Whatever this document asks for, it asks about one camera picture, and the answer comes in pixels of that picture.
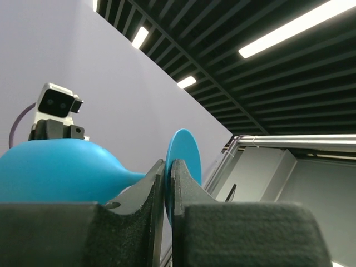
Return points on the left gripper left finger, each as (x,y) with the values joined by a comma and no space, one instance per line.
(125,232)

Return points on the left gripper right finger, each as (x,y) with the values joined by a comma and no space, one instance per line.
(206,232)

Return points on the blue wine glass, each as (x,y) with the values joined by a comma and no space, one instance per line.
(62,170)

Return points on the ceiling light strip far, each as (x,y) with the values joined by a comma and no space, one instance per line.
(186,82)

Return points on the ceiling light strip small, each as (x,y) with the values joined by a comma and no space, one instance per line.
(140,37)

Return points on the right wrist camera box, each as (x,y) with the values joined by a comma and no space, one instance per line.
(53,114)

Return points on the aluminium frame beam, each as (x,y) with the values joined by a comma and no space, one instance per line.
(256,168)

